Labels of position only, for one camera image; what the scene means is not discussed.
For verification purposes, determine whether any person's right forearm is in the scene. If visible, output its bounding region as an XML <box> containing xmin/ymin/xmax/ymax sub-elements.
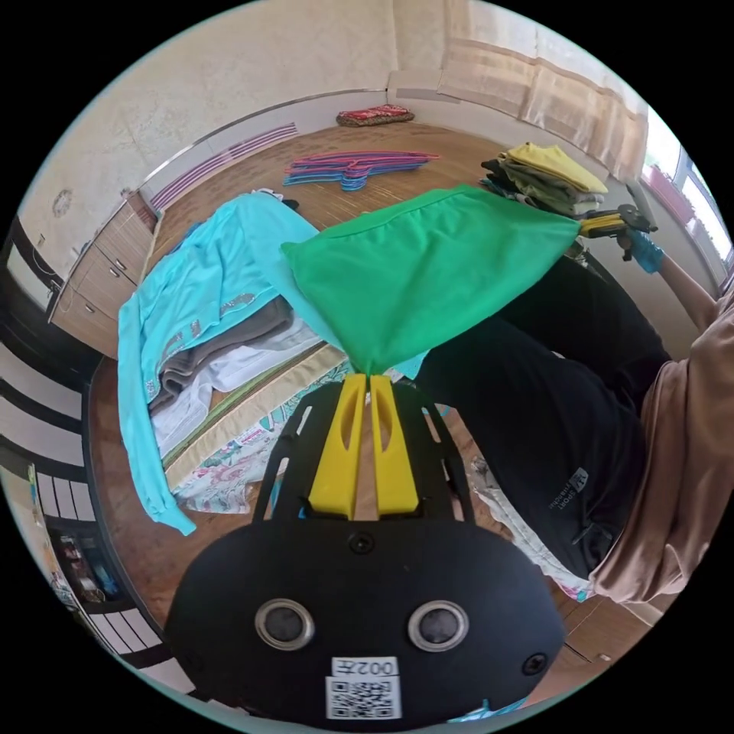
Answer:
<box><xmin>655</xmin><ymin>265</ymin><xmax>723</xmax><ymax>332</ymax></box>

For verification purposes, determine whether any red patterned cushion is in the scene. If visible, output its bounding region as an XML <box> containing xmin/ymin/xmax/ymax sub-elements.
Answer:
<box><xmin>335</xmin><ymin>105</ymin><xmax>416</xmax><ymax>128</ymax></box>

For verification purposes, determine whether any wooden cupboard with drawers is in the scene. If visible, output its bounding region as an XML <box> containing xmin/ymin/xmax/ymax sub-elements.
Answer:
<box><xmin>47</xmin><ymin>193</ymin><xmax>159</xmax><ymax>348</ymax></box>

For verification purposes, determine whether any bundle of pink blue hangers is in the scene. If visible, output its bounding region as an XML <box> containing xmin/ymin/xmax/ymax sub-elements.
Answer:
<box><xmin>282</xmin><ymin>151</ymin><xmax>441</xmax><ymax>192</ymax></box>

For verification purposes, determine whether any person's right hand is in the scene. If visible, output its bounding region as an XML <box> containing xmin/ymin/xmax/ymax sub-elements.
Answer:
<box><xmin>623</xmin><ymin>229</ymin><xmax>667</xmax><ymax>276</ymax></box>

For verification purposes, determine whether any turquoise and grey clothes pile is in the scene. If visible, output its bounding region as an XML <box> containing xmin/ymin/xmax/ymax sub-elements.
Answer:
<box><xmin>116</xmin><ymin>192</ymin><xmax>428</xmax><ymax>538</ymax></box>

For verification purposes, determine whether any yellow and olive clothes pile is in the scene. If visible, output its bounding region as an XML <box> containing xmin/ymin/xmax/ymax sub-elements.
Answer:
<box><xmin>479</xmin><ymin>141</ymin><xmax>610</xmax><ymax>218</ymax></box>

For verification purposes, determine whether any green long sleeve shirt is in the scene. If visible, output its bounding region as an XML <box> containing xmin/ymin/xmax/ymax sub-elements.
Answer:
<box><xmin>279</xmin><ymin>184</ymin><xmax>582</xmax><ymax>375</ymax></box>

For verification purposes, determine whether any beige curtain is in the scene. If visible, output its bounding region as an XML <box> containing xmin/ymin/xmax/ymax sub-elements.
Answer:
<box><xmin>444</xmin><ymin>0</ymin><xmax>650</xmax><ymax>182</ymax></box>

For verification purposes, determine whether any person's body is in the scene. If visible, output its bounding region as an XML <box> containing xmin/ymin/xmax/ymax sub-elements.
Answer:
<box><xmin>417</xmin><ymin>252</ymin><xmax>734</xmax><ymax>627</ymax></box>

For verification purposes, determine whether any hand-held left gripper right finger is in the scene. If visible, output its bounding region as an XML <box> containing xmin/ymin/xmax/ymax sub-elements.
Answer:
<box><xmin>369</xmin><ymin>375</ymin><xmax>421</xmax><ymax>516</ymax></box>

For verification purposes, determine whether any window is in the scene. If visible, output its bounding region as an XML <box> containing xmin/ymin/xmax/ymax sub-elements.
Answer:
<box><xmin>641</xmin><ymin>112</ymin><xmax>734</xmax><ymax>302</ymax></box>

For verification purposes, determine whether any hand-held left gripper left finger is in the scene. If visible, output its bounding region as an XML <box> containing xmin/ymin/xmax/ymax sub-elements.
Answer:
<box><xmin>308</xmin><ymin>373</ymin><xmax>366</xmax><ymax>521</ymax></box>

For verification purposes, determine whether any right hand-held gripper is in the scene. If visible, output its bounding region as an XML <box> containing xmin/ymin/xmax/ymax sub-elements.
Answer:
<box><xmin>581</xmin><ymin>203</ymin><xmax>659</xmax><ymax>261</ymax></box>

